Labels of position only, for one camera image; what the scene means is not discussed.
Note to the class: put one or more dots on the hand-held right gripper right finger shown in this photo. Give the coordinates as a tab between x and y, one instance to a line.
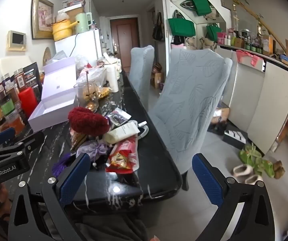
207	180

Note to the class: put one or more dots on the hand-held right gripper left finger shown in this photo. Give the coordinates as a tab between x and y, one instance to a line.
75	178

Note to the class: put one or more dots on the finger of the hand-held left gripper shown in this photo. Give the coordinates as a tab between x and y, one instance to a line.
4	135
33	140

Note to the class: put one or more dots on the purple tassel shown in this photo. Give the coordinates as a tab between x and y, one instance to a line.
61	164

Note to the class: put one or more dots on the grey purple sachet pouch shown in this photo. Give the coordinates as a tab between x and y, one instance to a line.
96	149

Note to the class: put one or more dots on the small red snack packet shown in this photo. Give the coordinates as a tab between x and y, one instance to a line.
121	160

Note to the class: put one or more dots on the red fuzzy scrunchie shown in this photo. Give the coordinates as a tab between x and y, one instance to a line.
88	120

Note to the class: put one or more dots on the pink packet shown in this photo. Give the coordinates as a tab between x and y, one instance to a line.
127	145

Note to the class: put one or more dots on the lavender gift box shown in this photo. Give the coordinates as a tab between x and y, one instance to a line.
56	80

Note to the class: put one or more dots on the cream lotion tube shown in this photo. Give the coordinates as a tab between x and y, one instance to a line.
121	133

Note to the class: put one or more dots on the purple sachet packet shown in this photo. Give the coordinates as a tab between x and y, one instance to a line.
118	116

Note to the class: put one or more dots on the group of plastic spice jars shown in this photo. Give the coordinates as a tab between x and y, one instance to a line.
3	103

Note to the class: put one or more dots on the beige fuzzy slippers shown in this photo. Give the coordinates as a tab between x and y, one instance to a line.
244	173

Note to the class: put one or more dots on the red cylinder container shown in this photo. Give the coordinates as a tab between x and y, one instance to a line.
28	103

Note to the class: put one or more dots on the black box with white stripes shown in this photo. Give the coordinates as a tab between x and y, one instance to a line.
234	139

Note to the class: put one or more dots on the green slippers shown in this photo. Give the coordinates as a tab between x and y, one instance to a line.
254	158

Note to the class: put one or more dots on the person's grey trousers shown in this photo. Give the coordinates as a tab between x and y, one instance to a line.
103	228

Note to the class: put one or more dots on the black printed bag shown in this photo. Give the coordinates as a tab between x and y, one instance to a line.
32	77

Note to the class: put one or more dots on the clear glass cup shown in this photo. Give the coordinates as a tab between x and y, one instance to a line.
86	98

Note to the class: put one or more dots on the thin stick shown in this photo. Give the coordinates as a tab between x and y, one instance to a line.
86	76

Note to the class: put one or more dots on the waffle snack bag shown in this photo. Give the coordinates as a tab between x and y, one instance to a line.
103	92

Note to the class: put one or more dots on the large grey leaf-pattern chair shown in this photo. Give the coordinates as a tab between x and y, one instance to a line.
189	98

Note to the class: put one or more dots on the round woven tray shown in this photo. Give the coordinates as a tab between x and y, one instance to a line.
47	56

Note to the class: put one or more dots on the grey plastic bag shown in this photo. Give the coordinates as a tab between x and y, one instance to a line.
58	56

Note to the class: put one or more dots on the clear plastic bag with bowl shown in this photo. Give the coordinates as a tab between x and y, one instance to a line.
93	76

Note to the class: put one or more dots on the white paper towel roll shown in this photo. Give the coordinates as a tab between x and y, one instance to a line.
113	79

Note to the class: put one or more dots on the white cabinet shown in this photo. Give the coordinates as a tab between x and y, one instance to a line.
271	95

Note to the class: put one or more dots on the white fridge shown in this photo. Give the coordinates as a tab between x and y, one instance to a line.
83	44

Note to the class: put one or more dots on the yellow cooking pot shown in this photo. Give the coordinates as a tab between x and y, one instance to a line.
62	31

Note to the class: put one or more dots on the framed picture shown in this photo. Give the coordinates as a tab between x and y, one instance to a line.
42	17

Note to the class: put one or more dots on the small grey leaf-pattern chair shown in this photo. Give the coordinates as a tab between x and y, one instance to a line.
141	72

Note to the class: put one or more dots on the light green kettle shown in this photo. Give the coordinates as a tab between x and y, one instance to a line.
82	23

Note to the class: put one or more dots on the small clear plastic bag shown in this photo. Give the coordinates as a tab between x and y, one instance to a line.
62	16

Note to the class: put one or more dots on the pink plastic bag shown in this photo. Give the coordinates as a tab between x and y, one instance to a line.
250	57

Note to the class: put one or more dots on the brown door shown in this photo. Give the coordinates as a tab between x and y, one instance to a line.
123	42

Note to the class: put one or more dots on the cardboard box with pink print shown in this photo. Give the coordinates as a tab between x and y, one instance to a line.
75	8

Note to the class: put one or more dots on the row of bottles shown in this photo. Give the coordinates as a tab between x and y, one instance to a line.
246	41

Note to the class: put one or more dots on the green tote bag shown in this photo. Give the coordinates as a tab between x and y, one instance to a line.
200	3
212	32
181	27

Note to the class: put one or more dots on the black handbag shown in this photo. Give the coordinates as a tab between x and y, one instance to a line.
158	31

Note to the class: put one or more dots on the bamboo pole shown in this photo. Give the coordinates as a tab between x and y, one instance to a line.
259	17

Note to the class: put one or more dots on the wall intercom panel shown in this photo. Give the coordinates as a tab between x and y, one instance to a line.
16	40

